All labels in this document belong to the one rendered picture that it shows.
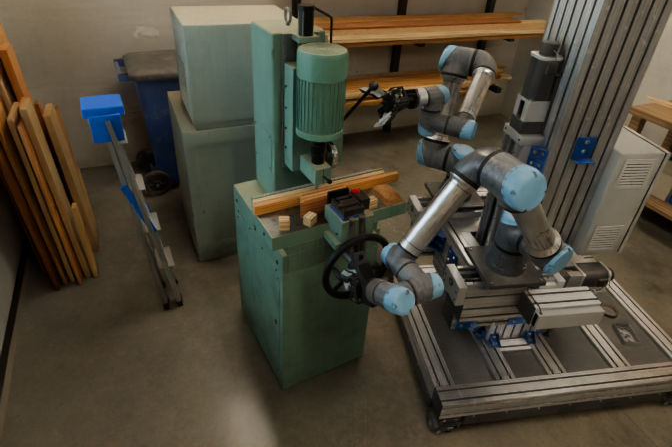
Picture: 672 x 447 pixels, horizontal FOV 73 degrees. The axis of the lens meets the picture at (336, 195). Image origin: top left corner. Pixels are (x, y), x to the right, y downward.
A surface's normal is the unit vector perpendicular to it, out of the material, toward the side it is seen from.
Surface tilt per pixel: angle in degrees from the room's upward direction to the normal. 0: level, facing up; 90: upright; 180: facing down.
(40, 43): 90
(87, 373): 0
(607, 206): 90
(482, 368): 0
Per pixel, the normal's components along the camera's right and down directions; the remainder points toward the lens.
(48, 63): 0.40, 0.50
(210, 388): 0.05, -0.84
